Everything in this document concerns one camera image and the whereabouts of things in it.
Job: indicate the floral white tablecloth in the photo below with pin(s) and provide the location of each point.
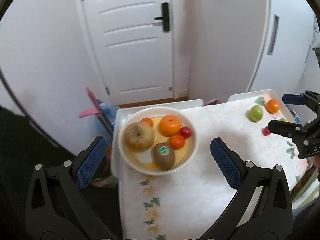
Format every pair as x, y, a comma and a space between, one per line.
184, 204

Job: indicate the black door handle lock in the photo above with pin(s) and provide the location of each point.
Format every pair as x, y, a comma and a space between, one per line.
165, 17

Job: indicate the small tangerine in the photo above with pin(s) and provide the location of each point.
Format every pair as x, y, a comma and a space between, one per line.
148, 121

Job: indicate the large yellow-red apple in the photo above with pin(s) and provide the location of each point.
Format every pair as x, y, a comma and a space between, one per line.
139, 136

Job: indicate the orange tomato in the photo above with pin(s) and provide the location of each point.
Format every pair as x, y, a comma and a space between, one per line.
177, 141

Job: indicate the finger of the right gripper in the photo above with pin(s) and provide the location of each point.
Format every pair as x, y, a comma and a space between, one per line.
285, 129
293, 99

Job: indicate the orange persimmon at table edge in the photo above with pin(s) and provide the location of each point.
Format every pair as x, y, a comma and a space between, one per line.
272, 106

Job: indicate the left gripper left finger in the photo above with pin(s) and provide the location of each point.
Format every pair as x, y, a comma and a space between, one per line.
55, 207

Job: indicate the cream oval fruit dish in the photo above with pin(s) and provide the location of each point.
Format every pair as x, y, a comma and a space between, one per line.
157, 141

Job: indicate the large orange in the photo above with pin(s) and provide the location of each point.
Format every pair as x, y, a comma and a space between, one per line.
170, 125

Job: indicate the brown kiwi with sticker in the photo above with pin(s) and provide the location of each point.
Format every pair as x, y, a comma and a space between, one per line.
164, 155

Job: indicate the white door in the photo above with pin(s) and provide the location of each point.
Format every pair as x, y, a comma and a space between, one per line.
133, 52

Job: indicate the blue water bottle pack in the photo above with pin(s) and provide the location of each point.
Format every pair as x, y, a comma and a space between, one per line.
108, 116

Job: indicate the red tomato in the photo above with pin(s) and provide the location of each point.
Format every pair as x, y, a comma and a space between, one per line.
265, 131
185, 132

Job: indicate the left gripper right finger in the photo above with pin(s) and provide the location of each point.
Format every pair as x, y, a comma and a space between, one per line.
261, 207

